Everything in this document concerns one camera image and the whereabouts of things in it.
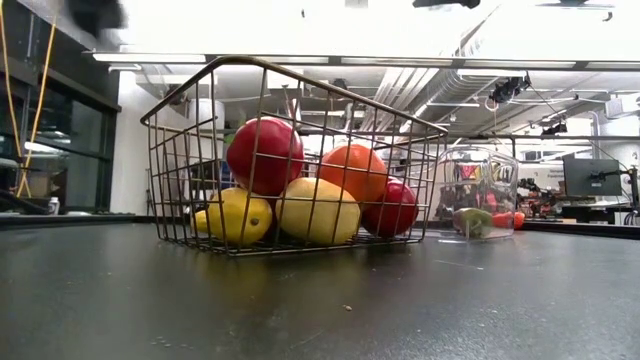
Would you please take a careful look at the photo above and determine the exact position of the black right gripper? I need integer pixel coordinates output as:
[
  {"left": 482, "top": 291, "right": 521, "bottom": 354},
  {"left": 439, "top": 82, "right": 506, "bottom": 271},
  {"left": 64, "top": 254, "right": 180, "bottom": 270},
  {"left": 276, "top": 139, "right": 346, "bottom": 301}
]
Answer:
[{"left": 412, "top": 0, "right": 482, "bottom": 11}]

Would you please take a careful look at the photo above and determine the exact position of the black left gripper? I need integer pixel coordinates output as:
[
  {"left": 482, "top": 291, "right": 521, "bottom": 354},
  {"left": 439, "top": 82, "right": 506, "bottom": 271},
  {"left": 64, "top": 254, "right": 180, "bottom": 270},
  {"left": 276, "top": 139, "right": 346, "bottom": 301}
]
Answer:
[{"left": 68, "top": 0, "right": 127, "bottom": 40}]

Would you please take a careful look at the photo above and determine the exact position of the orange round fruit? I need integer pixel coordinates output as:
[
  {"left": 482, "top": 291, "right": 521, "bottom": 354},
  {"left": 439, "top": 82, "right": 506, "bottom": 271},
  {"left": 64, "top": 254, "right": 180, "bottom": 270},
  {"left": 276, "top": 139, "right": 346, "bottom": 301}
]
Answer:
[{"left": 318, "top": 143, "right": 389, "bottom": 204}]

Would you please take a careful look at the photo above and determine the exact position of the green round produce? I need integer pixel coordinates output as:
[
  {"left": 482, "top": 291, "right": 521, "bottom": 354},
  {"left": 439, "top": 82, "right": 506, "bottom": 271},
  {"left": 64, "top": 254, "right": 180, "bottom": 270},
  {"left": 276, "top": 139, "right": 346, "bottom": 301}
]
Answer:
[{"left": 452, "top": 207, "right": 494, "bottom": 239}]

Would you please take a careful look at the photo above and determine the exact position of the yellow lemon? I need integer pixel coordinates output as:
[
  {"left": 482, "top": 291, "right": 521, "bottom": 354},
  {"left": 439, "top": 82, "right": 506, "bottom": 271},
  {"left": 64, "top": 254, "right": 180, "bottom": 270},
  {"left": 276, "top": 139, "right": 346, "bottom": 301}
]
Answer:
[{"left": 207, "top": 187, "right": 274, "bottom": 246}]

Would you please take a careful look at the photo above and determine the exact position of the large yellow oval produce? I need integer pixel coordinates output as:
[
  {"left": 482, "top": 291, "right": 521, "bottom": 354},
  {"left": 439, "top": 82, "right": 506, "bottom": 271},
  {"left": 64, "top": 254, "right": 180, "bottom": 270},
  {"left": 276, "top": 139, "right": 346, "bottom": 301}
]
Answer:
[{"left": 276, "top": 177, "right": 362, "bottom": 246}]

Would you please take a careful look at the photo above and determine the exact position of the long ceiling light beam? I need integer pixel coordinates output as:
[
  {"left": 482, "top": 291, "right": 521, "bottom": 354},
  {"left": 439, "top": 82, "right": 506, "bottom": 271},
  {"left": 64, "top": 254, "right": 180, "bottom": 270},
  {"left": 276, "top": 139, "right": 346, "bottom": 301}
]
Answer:
[{"left": 82, "top": 49, "right": 640, "bottom": 71}]

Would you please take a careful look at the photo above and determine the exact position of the black hanging ceiling device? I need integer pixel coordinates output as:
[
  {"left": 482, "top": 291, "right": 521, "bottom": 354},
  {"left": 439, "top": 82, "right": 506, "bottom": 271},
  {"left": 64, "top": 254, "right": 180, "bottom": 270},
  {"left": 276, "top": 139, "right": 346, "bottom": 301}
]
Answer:
[{"left": 489, "top": 73, "right": 532, "bottom": 105}]

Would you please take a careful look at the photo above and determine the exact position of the white cylindrical tank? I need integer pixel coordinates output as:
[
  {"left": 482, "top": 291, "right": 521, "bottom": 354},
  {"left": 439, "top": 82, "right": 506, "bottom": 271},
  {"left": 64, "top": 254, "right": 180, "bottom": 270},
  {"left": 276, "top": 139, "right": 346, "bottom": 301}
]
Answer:
[{"left": 187, "top": 98, "right": 226, "bottom": 136}]

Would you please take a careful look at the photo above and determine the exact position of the clear plastic bin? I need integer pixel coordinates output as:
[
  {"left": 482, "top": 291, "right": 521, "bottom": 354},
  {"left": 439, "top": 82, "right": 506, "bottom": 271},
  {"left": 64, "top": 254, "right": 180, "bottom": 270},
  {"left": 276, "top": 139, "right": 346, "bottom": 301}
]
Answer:
[{"left": 432, "top": 144, "right": 520, "bottom": 245}]

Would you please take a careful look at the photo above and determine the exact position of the dark computer monitor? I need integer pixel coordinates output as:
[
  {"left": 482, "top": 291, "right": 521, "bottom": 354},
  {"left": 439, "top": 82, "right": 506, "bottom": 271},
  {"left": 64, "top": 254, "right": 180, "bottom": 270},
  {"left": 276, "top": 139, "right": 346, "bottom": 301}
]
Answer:
[{"left": 563, "top": 158, "right": 623, "bottom": 197}]

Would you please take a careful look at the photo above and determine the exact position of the yellow strap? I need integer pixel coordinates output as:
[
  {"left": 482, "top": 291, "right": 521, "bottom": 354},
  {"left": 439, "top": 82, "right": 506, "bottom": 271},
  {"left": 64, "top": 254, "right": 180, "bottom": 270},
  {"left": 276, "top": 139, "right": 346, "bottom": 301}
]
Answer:
[
  {"left": 16, "top": 19, "right": 59, "bottom": 200},
  {"left": 0, "top": 2, "right": 24, "bottom": 159}
]

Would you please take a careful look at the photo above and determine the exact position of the bronze wire basket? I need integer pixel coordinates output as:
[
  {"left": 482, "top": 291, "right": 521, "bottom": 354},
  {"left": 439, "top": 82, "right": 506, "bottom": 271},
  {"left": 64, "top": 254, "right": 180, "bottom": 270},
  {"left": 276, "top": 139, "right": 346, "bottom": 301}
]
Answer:
[{"left": 139, "top": 54, "right": 449, "bottom": 258}]

